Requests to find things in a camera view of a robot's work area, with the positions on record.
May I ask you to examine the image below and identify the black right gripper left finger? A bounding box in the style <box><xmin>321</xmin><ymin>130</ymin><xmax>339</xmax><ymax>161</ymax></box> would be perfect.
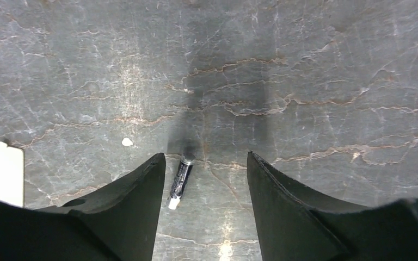
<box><xmin>0</xmin><ymin>153</ymin><xmax>166</xmax><ymax>260</ymax></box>

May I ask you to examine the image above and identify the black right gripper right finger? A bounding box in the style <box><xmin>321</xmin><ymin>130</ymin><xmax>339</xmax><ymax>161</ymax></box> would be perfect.
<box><xmin>247</xmin><ymin>152</ymin><xmax>418</xmax><ymax>260</ymax></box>

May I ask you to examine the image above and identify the white battery cover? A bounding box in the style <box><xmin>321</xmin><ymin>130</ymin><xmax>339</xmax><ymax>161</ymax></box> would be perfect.
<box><xmin>0</xmin><ymin>141</ymin><xmax>24</xmax><ymax>208</ymax></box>

